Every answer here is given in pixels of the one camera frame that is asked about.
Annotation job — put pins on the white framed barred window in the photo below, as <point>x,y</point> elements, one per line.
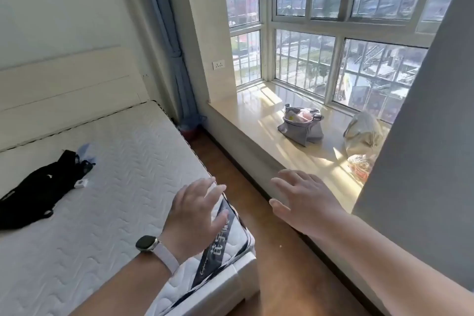
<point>307,27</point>

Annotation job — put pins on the grey curtain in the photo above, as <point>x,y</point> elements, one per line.
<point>426,141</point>

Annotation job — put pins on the white plastic bag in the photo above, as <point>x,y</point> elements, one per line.
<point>364,134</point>

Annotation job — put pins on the light blue cloth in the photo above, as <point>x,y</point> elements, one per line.
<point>84,150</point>

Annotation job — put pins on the red basin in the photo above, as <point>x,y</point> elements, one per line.
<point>189,131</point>

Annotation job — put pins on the person's left thumb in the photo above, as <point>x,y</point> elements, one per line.
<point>220,222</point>

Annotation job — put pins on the person's left hand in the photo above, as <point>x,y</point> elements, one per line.
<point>190,215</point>

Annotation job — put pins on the small white device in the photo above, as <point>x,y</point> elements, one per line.
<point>80,184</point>

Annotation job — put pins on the black garment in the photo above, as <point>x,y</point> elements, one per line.
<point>33,190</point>

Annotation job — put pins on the black smartwatch with white band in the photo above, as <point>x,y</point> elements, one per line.
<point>148,244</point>

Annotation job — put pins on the beige marble window sill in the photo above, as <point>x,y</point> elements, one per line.
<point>259,119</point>

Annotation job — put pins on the pink item in bag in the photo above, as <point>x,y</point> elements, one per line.
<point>304,115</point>

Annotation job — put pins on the clear plastic bag with snacks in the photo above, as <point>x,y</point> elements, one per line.
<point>361,167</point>

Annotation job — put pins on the person's right thumb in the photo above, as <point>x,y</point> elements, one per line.
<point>280,208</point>

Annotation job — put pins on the white wall socket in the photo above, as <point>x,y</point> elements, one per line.
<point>219,65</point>

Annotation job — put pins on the person's right forearm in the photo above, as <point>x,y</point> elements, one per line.
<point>389,267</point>

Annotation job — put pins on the white quilted mattress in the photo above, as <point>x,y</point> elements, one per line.
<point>111,178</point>

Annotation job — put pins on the person's right hand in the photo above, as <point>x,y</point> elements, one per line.
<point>314,208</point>

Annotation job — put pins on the blue curtain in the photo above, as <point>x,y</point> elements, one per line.
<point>174,49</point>

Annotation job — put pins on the grey tote bag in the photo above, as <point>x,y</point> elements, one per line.
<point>302,132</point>

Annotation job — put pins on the cream wooden headboard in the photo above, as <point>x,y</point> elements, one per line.
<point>55,97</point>

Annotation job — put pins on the white bed frame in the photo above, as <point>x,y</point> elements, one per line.
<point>237,282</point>

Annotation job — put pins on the person's left forearm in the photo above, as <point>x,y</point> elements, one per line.
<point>129,286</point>

